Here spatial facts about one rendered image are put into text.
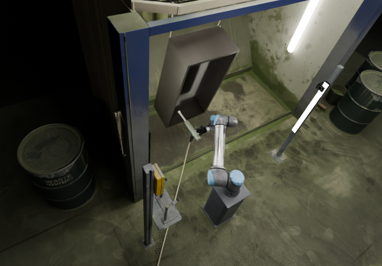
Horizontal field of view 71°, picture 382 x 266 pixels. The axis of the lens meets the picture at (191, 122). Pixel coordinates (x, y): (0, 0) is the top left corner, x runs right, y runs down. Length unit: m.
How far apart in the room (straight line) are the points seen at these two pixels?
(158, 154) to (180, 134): 0.46
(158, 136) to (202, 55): 1.66
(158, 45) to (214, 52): 1.60
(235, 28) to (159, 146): 2.38
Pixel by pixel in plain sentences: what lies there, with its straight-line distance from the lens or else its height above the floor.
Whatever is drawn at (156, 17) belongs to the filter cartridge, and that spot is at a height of 1.34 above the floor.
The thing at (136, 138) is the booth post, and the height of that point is 1.29.
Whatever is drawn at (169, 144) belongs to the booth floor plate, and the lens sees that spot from 3.74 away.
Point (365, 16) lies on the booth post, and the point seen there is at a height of 1.81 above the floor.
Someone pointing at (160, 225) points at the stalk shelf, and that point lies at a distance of 2.46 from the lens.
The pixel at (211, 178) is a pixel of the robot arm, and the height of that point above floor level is 0.88.
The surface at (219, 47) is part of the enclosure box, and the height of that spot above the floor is 1.65.
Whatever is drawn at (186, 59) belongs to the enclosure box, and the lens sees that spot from 2.43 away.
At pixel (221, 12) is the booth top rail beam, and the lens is 1.85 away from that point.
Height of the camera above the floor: 3.13
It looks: 50 degrees down
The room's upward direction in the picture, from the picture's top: 11 degrees clockwise
